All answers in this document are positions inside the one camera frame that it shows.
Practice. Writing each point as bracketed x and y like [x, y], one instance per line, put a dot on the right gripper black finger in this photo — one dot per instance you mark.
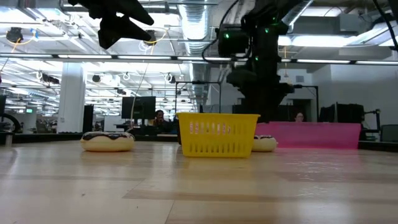
[252, 104]
[270, 109]

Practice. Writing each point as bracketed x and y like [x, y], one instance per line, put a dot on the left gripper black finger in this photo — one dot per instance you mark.
[118, 31]
[136, 12]

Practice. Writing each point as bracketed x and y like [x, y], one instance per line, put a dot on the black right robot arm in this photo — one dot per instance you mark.
[270, 18]

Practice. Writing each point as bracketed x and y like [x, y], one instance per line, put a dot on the black office monitor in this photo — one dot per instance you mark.
[138, 107]

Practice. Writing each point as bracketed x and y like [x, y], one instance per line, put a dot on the person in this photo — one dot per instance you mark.
[299, 117]
[160, 119]

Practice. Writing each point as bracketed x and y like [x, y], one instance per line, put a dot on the chocolate donut with sprinkles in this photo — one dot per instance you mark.
[265, 145]

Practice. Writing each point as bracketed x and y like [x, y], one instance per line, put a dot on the red translucent plastic tray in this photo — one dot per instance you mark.
[311, 135]

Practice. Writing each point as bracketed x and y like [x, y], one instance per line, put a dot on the yellow plastic basket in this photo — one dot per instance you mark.
[217, 149]

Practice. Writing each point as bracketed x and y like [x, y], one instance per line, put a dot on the row of black monitors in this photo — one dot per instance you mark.
[348, 113]

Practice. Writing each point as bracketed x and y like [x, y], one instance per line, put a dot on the white building column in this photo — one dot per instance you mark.
[71, 99]

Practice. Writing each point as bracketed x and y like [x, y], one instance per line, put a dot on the tall black cabinet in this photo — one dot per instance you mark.
[88, 118]

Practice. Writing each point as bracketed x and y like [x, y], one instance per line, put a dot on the chocolate donut with swirl icing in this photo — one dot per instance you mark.
[107, 144]

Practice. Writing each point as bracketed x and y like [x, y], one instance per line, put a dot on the black overhead light rail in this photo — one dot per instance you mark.
[93, 57]

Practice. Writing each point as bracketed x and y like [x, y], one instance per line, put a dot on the black metal station frame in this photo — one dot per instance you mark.
[317, 102]

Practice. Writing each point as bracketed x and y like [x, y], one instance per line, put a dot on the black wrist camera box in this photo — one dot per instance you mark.
[233, 40]

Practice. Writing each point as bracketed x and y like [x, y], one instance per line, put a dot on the silver ventilation duct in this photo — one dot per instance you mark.
[196, 31]

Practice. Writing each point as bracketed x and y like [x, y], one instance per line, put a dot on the black aluminium table frame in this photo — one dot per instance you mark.
[46, 137]

